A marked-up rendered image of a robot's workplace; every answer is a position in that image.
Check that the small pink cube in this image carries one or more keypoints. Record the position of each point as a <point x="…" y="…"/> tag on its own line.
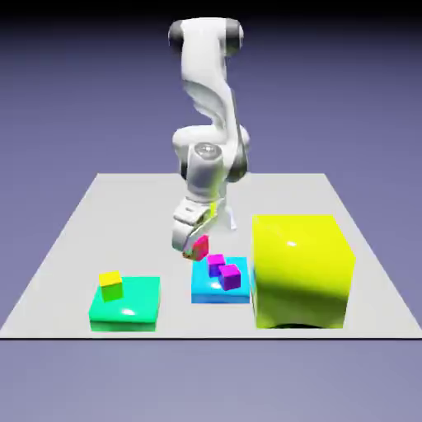
<point x="200" y="248"/>

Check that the large yellow box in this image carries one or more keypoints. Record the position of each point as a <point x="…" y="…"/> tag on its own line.
<point x="298" y="270"/>

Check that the small yellow cube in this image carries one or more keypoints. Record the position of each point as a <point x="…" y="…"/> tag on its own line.
<point x="111" y="286"/>

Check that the small magenta cube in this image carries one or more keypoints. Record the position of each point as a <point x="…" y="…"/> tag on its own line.
<point x="229" y="277"/>
<point x="216" y="262"/>

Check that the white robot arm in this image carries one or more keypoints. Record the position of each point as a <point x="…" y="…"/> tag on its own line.
<point x="206" y="99"/>

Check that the large blue box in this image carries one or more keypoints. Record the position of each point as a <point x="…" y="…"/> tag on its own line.
<point x="206" y="288"/>

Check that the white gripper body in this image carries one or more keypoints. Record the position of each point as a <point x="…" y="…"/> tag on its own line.
<point x="181" y="232"/>

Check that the large green box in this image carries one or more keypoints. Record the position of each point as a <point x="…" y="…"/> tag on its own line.
<point x="132" y="306"/>

